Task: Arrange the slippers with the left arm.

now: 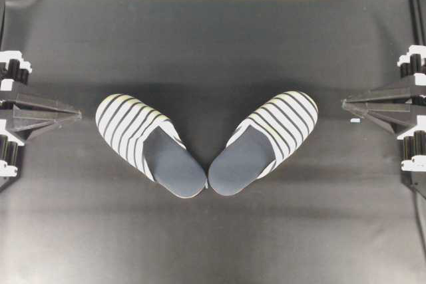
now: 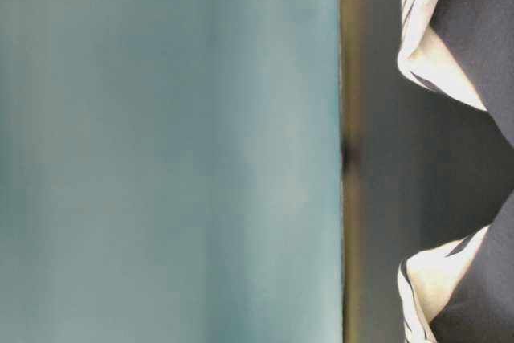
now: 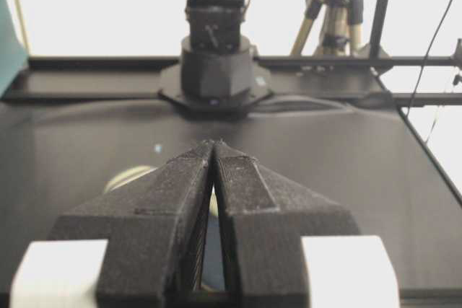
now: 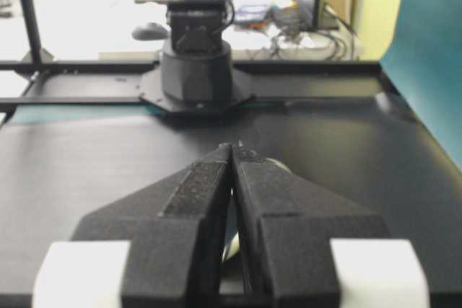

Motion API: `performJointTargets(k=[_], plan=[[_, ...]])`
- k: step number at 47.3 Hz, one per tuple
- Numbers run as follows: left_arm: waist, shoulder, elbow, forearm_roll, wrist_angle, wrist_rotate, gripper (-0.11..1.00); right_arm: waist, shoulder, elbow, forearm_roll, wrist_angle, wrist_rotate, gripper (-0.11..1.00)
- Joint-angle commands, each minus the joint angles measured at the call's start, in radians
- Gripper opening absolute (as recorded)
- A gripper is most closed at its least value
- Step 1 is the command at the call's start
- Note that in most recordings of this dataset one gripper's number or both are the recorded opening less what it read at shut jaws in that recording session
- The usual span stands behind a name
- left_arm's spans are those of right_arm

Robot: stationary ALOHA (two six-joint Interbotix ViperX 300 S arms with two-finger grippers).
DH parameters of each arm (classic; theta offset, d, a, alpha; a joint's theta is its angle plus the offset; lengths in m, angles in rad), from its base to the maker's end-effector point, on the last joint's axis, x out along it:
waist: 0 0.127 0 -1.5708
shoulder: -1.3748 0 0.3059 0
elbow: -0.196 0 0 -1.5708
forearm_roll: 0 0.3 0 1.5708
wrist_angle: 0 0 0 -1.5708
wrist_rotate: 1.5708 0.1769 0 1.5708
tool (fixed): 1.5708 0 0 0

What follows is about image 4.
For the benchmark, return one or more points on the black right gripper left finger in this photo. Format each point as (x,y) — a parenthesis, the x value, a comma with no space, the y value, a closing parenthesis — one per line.
(158,247)

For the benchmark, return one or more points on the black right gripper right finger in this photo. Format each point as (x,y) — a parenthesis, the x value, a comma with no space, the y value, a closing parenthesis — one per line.
(305,246)

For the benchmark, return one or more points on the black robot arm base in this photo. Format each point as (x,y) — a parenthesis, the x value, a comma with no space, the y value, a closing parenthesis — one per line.
(196,75)

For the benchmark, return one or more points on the black computer mouse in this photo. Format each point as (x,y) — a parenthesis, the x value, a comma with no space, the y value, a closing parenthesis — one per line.
(149,32)

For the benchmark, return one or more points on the teal backdrop sheet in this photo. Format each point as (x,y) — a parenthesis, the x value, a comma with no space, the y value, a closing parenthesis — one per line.
(424,63)

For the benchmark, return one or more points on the black metal frame post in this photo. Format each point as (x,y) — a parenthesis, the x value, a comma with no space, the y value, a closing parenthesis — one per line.
(37,55)

